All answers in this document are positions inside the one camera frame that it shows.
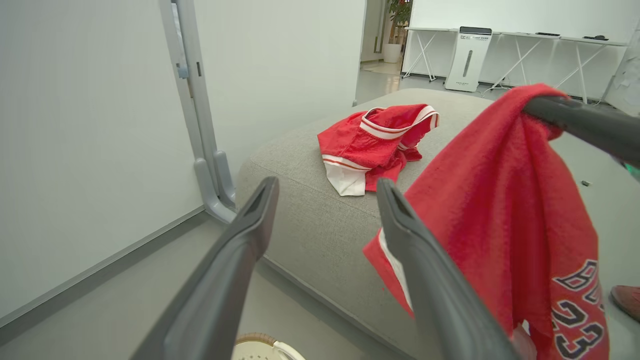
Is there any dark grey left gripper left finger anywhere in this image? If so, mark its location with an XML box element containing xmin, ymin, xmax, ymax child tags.
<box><xmin>130</xmin><ymin>175</ymin><xmax>280</xmax><ymax>360</ymax></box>

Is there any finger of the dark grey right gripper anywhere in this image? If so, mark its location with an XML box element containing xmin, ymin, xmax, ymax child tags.
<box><xmin>522</xmin><ymin>95</ymin><xmax>640</xmax><ymax>169</ymax></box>

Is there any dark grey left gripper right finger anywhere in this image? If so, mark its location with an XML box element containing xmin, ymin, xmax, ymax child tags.
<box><xmin>375</xmin><ymin>178</ymin><xmax>522</xmax><ymax>360</ymax></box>

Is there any red basketball jersey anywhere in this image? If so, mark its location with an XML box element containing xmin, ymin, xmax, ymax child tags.
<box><xmin>362</xmin><ymin>83</ymin><xmax>611</xmax><ymax>360</ymax></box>

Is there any red and white shirt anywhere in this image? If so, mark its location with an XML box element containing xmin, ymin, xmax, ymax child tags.
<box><xmin>317</xmin><ymin>103</ymin><xmax>441</xmax><ymax>197</ymax></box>

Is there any grey fabric sofa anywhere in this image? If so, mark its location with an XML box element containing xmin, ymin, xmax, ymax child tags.
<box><xmin>235</xmin><ymin>88</ymin><xmax>497</xmax><ymax>360</ymax></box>

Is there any white plastic laundry basket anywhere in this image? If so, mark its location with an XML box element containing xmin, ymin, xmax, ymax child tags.
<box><xmin>231</xmin><ymin>332</ymin><xmax>307</xmax><ymax>360</ymax></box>

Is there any white folding table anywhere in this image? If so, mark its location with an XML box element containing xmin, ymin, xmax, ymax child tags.
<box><xmin>490</xmin><ymin>31</ymin><xmax>563</xmax><ymax>92</ymax></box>
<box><xmin>554</xmin><ymin>35</ymin><xmax>629</xmax><ymax>105</ymax></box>
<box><xmin>401</xmin><ymin>26</ymin><xmax>462</xmax><ymax>83</ymax></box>

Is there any white air purifier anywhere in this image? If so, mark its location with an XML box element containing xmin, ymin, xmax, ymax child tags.
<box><xmin>444</xmin><ymin>26</ymin><xmax>494</xmax><ymax>94</ymax></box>

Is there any white plant pot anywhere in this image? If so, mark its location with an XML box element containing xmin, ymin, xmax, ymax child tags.
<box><xmin>382</xmin><ymin>43</ymin><xmax>403</xmax><ymax>65</ymax></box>

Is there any green potted plant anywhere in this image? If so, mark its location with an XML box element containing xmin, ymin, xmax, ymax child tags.
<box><xmin>387</xmin><ymin>0</ymin><xmax>414</xmax><ymax>47</ymax></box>

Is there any grey partition post foot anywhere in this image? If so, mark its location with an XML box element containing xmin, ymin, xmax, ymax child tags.
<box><xmin>158</xmin><ymin>0</ymin><xmax>239</xmax><ymax>224</ymax></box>

